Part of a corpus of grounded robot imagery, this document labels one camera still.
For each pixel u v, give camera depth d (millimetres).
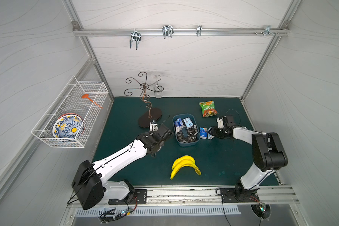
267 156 476
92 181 389
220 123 904
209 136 948
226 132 736
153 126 699
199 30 728
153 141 551
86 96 783
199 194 751
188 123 984
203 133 965
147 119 1076
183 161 804
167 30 764
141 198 735
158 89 820
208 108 1076
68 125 625
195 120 989
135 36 781
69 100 701
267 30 765
